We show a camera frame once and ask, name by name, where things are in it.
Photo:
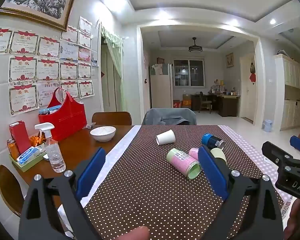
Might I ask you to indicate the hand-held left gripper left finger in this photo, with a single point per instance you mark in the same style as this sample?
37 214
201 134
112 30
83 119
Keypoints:
90 173

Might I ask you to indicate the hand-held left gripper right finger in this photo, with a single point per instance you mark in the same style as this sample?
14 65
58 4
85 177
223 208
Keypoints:
212 172

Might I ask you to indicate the large pink green paper cup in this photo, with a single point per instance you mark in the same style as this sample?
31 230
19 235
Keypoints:
183 163

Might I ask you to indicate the pale green paper cup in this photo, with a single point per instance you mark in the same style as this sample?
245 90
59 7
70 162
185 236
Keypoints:
218 155

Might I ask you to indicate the small pink paper cup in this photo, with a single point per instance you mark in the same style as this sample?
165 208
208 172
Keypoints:
193 153

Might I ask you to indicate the white paper cup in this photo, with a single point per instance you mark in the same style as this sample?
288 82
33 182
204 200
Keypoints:
165 137

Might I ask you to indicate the person's right hand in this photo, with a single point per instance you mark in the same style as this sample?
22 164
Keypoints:
296 220

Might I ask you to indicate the person's left hand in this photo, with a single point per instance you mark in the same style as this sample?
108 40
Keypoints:
136 233

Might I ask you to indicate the light blue trash bin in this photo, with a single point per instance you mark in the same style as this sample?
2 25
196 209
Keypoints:
267 125

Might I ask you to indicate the blue metal can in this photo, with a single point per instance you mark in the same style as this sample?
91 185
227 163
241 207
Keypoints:
211 141

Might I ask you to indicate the white ceramic bowl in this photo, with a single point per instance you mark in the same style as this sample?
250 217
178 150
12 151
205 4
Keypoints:
103 133

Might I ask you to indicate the clear spray bottle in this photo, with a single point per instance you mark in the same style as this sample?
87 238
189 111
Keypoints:
52 152

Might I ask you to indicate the red felt bag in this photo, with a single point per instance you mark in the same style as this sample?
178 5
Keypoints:
65 121

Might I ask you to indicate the brown wooden chair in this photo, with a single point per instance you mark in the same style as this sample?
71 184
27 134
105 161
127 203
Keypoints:
111 118
10 190

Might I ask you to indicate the brown dotted tablecloth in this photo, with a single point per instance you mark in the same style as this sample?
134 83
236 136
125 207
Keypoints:
150 192

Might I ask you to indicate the green tray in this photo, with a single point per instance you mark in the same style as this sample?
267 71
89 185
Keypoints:
27 163

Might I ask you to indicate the orange snack packet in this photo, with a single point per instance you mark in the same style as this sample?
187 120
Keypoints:
36 140

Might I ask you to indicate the blue white packet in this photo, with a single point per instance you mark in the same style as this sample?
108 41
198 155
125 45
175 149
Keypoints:
27 155

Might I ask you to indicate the dark wooden desk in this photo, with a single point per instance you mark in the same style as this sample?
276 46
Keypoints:
227 105

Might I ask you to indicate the cream door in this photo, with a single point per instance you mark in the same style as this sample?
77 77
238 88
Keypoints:
247 87

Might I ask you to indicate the dark desk chair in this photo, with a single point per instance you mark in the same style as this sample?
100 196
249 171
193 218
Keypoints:
205 102

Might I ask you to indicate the chair with grey jacket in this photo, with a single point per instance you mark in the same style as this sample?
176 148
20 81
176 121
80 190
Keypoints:
168 117

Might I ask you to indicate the cardboard boxes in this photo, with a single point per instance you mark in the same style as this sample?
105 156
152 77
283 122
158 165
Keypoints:
183 102

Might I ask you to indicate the red door ornament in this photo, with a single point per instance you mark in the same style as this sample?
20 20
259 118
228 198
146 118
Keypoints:
252 76

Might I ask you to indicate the red box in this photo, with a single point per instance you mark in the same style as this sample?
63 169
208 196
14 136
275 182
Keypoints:
20 137

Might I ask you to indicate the orange bottle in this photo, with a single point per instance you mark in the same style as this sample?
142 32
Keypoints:
12 150

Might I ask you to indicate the white refrigerator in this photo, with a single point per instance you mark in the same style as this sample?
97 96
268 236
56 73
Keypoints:
161 87

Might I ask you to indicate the window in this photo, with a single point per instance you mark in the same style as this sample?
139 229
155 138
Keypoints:
189 72

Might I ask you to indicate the green door curtain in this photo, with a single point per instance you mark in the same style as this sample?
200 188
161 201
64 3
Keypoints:
113 55

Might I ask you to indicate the dark ceiling fan lamp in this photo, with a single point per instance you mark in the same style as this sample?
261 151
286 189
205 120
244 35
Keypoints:
195 47

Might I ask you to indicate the framed blossom painting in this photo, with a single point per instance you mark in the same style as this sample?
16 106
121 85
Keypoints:
37 2

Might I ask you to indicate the cream wall cabinet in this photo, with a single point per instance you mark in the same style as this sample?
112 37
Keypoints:
292 92

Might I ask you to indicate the small framed wall picture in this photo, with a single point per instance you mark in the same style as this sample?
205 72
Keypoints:
229 60

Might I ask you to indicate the group of wall certificates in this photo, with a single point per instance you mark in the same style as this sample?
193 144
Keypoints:
47 67

